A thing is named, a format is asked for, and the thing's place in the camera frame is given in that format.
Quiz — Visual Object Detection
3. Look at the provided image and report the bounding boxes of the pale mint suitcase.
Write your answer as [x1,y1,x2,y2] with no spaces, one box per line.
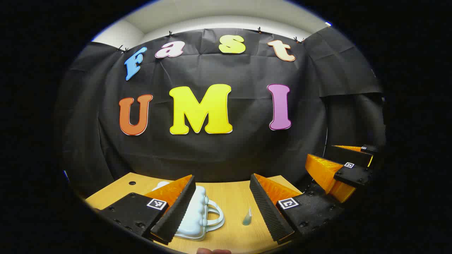
[152,181,225,241]

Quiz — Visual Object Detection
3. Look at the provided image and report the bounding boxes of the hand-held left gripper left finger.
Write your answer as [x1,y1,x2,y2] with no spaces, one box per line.
[93,175,197,245]

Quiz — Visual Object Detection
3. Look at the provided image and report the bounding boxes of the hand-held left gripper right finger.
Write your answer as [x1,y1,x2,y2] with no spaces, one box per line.
[250,173,345,245]

